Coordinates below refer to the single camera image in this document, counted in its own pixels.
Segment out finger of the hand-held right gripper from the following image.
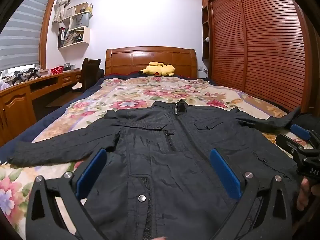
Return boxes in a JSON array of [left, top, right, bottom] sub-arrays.
[[290, 114, 320, 142], [276, 134, 304, 159]]

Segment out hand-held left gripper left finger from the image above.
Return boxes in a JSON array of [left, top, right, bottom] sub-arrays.
[[26, 148, 108, 240]]

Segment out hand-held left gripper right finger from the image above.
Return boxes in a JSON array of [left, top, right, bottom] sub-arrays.
[[209, 148, 294, 240]]

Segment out black jacket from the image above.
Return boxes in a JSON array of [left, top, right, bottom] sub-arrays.
[[7, 99, 302, 240]]

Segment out person's right hand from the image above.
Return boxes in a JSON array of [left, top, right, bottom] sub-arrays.
[[296, 177, 312, 212]]

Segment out wooden louvred wardrobe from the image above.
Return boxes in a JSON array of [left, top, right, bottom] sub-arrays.
[[201, 0, 320, 120]]

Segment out floral blanket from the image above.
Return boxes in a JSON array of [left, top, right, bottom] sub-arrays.
[[0, 76, 295, 240]]

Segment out dark brown chair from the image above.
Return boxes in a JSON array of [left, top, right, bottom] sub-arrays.
[[72, 58, 104, 93]]

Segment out wooden desk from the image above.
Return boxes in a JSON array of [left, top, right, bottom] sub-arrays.
[[0, 69, 83, 148]]

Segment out black desk gadget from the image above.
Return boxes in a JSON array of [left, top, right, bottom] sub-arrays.
[[12, 71, 27, 83], [26, 67, 42, 79]]

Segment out yellow plush toy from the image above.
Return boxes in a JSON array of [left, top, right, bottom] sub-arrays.
[[138, 61, 175, 77]]

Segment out row of books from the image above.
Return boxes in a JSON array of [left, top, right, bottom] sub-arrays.
[[65, 30, 84, 46]]

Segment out black binders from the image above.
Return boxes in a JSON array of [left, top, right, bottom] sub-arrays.
[[58, 27, 66, 48]]

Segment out grey paper bag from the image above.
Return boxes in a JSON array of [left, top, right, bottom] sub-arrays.
[[71, 14, 90, 32]]

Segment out grey window blind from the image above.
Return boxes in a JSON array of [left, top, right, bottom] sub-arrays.
[[0, 0, 55, 70]]

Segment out tied beige curtain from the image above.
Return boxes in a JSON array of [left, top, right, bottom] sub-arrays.
[[53, 0, 80, 23]]

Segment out white wall shelf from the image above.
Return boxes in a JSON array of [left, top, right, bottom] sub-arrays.
[[52, 4, 93, 49]]

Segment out wooden window frame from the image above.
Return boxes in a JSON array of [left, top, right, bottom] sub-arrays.
[[39, 0, 60, 69]]

